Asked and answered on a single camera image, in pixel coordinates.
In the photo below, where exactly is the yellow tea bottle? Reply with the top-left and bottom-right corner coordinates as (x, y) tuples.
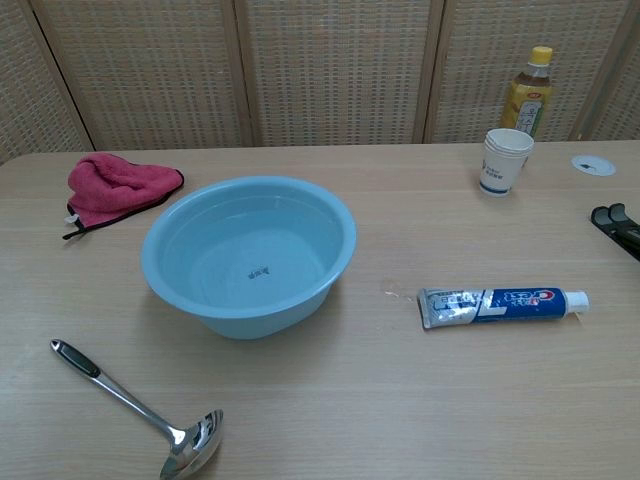
(499, 45), (558, 140)

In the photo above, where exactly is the blue white toothpaste tube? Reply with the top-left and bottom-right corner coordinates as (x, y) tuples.
(416, 286), (591, 331)

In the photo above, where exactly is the blue plastic basin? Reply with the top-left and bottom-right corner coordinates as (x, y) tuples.
(140, 175), (359, 342)

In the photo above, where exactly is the pink microfibre cloth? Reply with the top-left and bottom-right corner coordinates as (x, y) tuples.
(61, 152), (185, 241)

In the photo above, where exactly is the metal ladle with black grip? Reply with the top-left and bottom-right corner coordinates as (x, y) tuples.
(49, 338), (225, 480)

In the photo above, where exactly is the white round cable grommet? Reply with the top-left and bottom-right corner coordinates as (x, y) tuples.
(571, 154), (617, 177)

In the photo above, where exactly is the white paper cup stack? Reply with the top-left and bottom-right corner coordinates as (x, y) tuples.
(478, 127), (536, 199)

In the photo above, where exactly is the woven folding screen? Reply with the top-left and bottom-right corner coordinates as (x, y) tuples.
(0, 0), (640, 168)

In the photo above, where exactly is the black folding stand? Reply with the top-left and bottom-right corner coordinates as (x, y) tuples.
(590, 202), (640, 263)

